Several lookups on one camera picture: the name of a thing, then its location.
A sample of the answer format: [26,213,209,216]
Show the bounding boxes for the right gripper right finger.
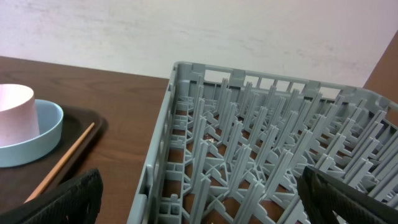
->
[297,166,397,224]

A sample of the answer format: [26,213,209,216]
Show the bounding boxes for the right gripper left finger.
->
[1,169,103,224]

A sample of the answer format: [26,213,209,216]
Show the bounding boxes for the light blue small bowl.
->
[1,100,64,168]

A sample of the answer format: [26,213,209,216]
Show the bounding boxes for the pink cup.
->
[1,83,39,147]

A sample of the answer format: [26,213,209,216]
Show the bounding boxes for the grey dishwasher rack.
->
[127,62,397,223]

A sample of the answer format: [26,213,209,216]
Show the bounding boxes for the wooden chopstick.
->
[24,123,95,203]

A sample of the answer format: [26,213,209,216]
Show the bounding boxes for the brown serving tray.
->
[1,105,108,213]

